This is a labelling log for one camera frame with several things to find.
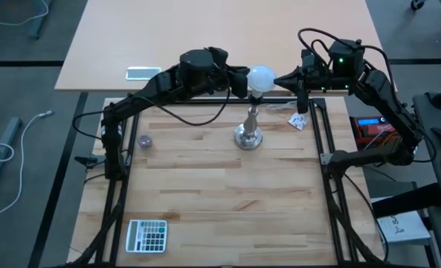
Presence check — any white desk calculator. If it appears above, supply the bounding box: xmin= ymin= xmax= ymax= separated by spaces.
xmin=125 ymin=219 xmax=169 ymax=254

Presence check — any white paper box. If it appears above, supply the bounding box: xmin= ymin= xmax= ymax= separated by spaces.
xmin=376 ymin=210 xmax=432 ymax=245

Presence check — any silver table lamp base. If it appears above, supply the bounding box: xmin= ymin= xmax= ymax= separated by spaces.
xmin=234 ymin=95 xmax=264 ymax=151

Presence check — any white lightbulb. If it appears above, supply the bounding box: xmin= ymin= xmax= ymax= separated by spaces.
xmin=245 ymin=66 xmax=277 ymax=98

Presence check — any black clamp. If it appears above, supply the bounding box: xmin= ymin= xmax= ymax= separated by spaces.
xmin=74 ymin=155 xmax=99 ymax=168

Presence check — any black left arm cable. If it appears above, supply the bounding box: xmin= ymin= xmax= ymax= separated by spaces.
xmin=73 ymin=72 xmax=231 ymax=143

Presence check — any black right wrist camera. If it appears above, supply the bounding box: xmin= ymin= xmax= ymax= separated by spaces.
xmin=300 ymin=48 xmax=317 ymax=71

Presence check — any smartphone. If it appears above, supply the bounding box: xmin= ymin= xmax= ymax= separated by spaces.
xmin=126 ymin=66 xmax=162 ymax=81

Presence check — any beige laminate table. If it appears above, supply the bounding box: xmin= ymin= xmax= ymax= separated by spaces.
xmin=54 ymin=0 xmax=399 ymax=94

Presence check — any black aluminium table frame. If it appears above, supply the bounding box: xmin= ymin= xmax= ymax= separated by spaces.
xmin=65 ymin=95 xmax=387 ymax=268

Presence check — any white floor cable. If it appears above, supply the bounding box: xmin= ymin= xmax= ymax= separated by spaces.
xmin=0 ymin=109 xmax=54 ymax=223

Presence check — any small patterned bowl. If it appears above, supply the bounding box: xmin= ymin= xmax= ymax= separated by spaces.
xmin=137 ymin=133 xmax=154 ymax=150

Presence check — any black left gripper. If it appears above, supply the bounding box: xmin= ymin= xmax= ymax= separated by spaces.
xmin=213 ymin=65 xmax=251 ymax=101

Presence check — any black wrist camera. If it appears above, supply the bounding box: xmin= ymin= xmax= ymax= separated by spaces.
xmin=300 ymin=48 xmax=317 ymax=71
xmin=205 ymin=46 xmax=229 ymax=68

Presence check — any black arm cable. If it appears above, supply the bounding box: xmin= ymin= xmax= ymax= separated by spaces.
xmin=297 ymin=28 xmax=394 ymax=90
xmin=73 ymin=72 xmax=231 ymax=143

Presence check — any red device with blue display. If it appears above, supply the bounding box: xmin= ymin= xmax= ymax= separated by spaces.
xmin=349 ymin=115 xmax=396 ymax=149

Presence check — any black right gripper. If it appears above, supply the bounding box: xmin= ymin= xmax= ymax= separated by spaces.
xmin=274 ymin=65 xmax=333 ymax=115

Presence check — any black metal beam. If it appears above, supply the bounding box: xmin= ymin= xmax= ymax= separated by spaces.
xmin=372 ymin=182 xmax=441 ymax=219

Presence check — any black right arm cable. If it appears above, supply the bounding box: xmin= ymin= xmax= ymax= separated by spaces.
xmin=297 ymin=28 xmax=394 ymax=90

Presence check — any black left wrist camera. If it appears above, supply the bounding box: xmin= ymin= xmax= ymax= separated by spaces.
xmin=205 ymin=46 xmax=229 ymax=68

